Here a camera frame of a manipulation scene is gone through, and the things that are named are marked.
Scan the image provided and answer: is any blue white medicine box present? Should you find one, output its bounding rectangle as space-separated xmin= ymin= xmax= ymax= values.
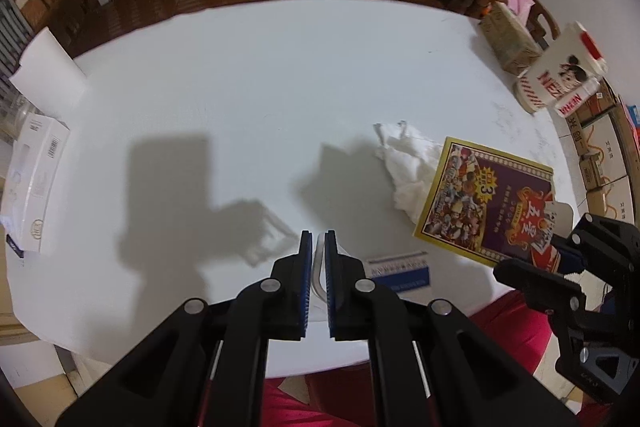
xmin=364 ymin=251 xmax=431 ymax=294

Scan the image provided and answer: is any yellow purple snack box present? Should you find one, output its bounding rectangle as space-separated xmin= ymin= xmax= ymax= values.
xmin=413 ymin=136 xmax=573 ymax=273

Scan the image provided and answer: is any white tissue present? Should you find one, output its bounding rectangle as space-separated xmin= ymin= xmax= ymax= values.
xmin=374 ymin=120 xmax=442 ymax=225

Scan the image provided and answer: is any cardboard boxes stack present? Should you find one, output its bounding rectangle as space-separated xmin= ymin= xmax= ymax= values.
xmin=566 ymin=81 xmax=639 ymax=225

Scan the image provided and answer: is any white red carton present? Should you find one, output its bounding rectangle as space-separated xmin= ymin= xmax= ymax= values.
xmin=554 ymin=78 xmax=600 ymax=118

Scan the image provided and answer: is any white red cartoon cup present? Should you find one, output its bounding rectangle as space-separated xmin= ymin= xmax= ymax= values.
xmin=514 ymin=22 xmax=608 ymax=114

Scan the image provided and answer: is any brown tissue box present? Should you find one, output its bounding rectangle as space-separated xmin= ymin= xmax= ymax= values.
xmin=480 ymin=2 xmax=542 ymax=76

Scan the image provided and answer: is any long white carton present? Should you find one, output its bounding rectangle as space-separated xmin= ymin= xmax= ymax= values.
xmin=1 ymin=114 xmax=70 ymax=259

